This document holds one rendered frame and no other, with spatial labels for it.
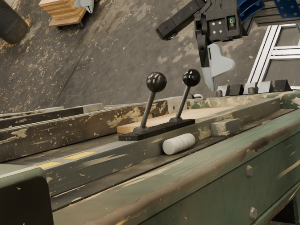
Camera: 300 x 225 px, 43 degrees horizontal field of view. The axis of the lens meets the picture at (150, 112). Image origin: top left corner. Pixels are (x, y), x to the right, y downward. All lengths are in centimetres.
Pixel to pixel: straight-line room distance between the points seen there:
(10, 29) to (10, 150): 470
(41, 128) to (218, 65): 48
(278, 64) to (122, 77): 156
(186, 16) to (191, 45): 240
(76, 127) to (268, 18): 111
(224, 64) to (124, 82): 265
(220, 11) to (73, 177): 40
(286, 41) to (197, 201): 212
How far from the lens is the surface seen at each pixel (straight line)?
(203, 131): 86
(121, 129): 115
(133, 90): 322
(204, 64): 74
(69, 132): 104
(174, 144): 71
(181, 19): 76
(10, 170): 24
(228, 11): 73
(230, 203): 44
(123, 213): 29
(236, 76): 271
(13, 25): 559
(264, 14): 183
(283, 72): 230
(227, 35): 73
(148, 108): 70
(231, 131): 90
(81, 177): 59
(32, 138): 97
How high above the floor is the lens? 193
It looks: 41 degrees down
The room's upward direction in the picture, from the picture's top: 47 degrees counter-clockwise
